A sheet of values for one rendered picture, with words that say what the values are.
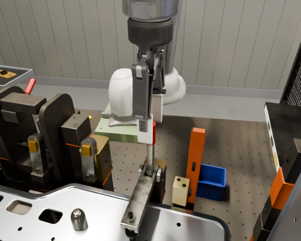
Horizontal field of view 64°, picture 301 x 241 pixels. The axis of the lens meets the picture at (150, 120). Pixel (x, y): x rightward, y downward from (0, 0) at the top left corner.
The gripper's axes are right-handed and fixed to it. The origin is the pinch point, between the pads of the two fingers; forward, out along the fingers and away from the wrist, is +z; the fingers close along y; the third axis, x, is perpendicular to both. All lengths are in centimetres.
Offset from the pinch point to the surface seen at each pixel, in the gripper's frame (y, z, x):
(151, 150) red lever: 0.6, 7.7, 0.3
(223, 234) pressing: 7.5, 21.6, 18.7
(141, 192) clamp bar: 7.4, 14.3, 0.1
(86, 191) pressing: 5.5, 21.6, -15.6
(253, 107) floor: -231, 122, 62
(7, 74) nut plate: -21, 5, -57
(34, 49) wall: -215, 72, -219
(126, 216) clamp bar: 13.6, 14.3, -1.1
